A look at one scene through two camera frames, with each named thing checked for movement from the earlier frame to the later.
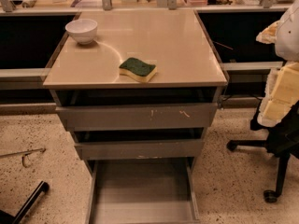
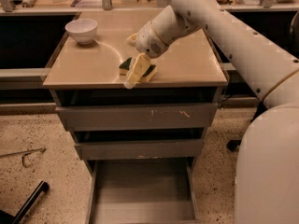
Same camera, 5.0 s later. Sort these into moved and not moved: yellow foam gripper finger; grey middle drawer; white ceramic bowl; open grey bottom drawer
Moved: yellow foam gripper finger
Not moved: open grey bottom drawer; white ceramic bowl; grey middle drawer
